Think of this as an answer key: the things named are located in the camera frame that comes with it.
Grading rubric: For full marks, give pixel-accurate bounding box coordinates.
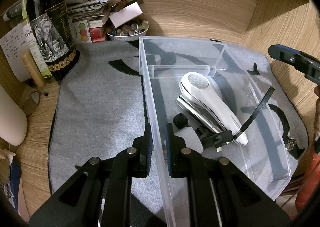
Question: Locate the cream white plastic bottle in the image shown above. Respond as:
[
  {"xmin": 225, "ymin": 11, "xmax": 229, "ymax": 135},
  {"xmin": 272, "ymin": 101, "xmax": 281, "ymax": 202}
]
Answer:
[{"xmin": 0, "ymin": 83, "xmax": 28, "ymax": 146}]

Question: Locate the clear glass jar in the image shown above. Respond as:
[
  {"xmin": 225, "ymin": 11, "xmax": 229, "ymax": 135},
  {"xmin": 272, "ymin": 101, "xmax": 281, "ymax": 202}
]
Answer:
[{"xmin": 19, "ymin": 89, "xmax": 42, "ymax": 116}]

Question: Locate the beige lip balm tube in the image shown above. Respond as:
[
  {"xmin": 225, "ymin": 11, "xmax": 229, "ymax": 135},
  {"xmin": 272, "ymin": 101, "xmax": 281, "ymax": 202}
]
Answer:
[{"xmin": 21, "ymin": 51, "xmax": 47, "ymax": 89}]

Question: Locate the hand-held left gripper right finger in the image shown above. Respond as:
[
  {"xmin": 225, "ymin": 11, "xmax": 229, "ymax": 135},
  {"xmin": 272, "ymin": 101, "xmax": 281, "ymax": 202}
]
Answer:
[{"xmin": 165, "ymin": 123, "xmax": 292, "ymax": 227}]

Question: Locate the small metal trinket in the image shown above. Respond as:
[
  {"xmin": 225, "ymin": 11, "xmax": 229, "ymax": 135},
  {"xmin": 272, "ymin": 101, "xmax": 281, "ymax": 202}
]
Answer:
[{"xmin": 286, "ymin": 138, "xmax": 298, "ymax": 153}]

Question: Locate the stack of books and papers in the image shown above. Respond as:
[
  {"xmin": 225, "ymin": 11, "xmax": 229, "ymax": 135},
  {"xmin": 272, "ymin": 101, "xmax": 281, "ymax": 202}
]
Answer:
[{"xmin": 66, "ymin": 0, "xmax": 112, "ymax": 29}]

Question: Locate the grey mat with black letters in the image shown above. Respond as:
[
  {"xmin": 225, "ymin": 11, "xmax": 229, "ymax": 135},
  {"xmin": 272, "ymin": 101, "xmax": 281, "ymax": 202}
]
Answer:
[{"xmin": 49, "ymin": 39, "xmax": 309, "ymax": 227}]

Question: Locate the white handwritten paper note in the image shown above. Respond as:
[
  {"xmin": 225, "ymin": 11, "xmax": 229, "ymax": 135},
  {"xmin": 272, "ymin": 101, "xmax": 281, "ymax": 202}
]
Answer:
[{"xmin": 0, "ymin": 22, "xmax": 33, "ymax": 82}]

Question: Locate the black foam microphone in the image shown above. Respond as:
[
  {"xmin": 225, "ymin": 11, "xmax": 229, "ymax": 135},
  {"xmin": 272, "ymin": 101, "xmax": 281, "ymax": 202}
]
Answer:
[{"xmin": 173, "ymin": 113, "xmax": 189, "ymax": 129}]

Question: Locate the white small cardboard box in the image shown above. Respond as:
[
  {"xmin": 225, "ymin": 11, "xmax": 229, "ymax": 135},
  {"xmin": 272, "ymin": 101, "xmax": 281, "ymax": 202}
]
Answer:
[{"xmin": 109, "ymin": 2, "xmax": 144, "ymax": 28}]

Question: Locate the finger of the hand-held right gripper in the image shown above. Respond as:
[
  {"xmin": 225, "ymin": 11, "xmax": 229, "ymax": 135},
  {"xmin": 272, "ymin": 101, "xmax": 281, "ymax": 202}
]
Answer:
[{"xmin": 268, "ymin": 44, "xmax": 320, "ymax": 84}]

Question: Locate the dark wine bottle elephant label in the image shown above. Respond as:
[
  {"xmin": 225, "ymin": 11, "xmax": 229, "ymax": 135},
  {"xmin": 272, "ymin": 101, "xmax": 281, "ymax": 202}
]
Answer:
[{"xmin": 26, "ymin": 0, "xmax": 80, "ymax": 85}]

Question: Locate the white and green tube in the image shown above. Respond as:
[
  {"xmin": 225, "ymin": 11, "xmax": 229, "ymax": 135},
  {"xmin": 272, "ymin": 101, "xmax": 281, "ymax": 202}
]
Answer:
[{"xmin": 3, "ymin": 0, "xmax": 29, "ymax": 21}]

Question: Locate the white electric shaver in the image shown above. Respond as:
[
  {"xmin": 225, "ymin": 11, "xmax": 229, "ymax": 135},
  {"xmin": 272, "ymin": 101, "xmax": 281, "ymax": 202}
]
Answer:
[{"xmin": 180, "ymin": 72, "xmax": 248, "ymax": 146}]

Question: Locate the white plug adapter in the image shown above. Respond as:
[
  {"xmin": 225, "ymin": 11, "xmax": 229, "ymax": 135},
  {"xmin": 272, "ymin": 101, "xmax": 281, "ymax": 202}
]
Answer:
[{"xmin": 175, "ymin": 127, "xmax": 204, "ymax": 154}]

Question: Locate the green label tube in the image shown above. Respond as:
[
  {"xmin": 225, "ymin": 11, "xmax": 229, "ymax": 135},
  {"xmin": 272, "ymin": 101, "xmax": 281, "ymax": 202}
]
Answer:
[{"xmin": 22, "ymin": 26, "xmax": 53, "ymax": 79}]

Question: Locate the person's orange clothing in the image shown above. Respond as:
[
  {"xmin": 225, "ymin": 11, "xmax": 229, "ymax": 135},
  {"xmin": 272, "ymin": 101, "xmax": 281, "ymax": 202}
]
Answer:
[{"xmin": 295, "ymin": 137, "xmax": 320, "ymax": 215}]

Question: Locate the person's right hand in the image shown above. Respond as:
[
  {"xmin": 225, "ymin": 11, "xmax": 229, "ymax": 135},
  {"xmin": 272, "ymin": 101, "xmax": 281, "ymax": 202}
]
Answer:
[{"xmin": 314, "ymin": 86, "xmax": 320, "ymax": 140}]

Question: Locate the red small box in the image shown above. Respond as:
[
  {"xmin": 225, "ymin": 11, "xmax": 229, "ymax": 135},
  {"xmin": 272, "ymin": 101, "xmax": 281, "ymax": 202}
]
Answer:
[{"xmin": 89, "ymin": 26, "xmax": 108, "ymax": 43}]

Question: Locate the blue cloth item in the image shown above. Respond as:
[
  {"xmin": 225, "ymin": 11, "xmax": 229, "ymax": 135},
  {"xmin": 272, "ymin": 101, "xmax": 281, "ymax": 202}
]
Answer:
[{"xmin": 9, "ymin": 161, "xmax": 23, "ymax": 210}]

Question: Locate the clear plastic storage box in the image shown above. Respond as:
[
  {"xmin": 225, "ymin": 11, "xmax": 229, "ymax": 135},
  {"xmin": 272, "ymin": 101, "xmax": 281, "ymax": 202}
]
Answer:
[{"xmin": 138, "ymin": 36, "xmax": 293, "ymax": 227}]

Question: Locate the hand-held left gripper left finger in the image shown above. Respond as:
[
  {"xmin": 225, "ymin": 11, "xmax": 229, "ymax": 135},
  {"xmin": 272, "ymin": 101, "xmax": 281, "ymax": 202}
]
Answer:
[{"xmin": 29, "ymin": 123, "xmax": 153, "ymax": 227}]

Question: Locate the white bowl of beads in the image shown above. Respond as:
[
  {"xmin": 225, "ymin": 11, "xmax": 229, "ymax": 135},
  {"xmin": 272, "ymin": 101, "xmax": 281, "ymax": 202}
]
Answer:
[{"xmin": 106, "ymin": 19, "xmax": 149, "ymax": 41}]

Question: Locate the fruit print card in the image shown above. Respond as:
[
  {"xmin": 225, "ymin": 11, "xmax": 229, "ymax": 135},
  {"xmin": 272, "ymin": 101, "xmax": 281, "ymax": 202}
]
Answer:
[{"xmin": 71, "ymin": 20, "xmax": 90, "ymax": 42}]

